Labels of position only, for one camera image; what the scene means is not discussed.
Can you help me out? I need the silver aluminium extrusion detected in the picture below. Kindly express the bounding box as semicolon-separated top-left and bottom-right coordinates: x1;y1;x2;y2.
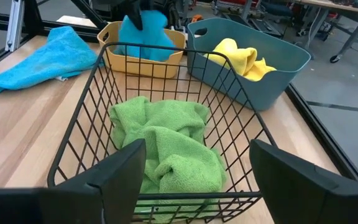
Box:
4;0;25;53

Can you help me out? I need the green microfiber towel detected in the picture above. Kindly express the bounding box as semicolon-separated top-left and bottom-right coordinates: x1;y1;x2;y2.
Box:
108;95;211;150
134;126;228;223

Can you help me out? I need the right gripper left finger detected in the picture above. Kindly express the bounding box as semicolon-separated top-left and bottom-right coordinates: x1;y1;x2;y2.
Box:
0;138;147;224

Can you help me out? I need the teal plastic basket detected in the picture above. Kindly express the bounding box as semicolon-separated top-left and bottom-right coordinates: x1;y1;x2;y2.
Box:
186;17;313;112

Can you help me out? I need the yellow plastic basket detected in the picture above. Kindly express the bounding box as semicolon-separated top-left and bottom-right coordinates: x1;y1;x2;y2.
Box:
96;21;187;80

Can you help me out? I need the black wire basket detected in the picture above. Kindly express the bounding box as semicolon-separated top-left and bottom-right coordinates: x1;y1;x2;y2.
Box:
47;42;278;224

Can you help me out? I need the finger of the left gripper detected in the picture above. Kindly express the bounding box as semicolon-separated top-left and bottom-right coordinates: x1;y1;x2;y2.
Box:
165;1;181;30
126;0;144;31

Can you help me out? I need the wooden workbench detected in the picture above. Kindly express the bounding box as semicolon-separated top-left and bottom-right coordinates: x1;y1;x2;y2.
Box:
293;0;358;68

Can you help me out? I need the yellow microfiber towel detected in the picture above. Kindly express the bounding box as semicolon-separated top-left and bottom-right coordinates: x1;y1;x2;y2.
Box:
203;37;259;77
244;57;278;83

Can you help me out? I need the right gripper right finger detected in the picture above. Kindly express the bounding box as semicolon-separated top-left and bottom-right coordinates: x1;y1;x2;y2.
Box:
249;139;358;224

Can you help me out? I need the blue microfiber towel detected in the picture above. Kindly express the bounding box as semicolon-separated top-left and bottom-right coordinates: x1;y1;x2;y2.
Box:
113;9;177;62
0;26;105;100

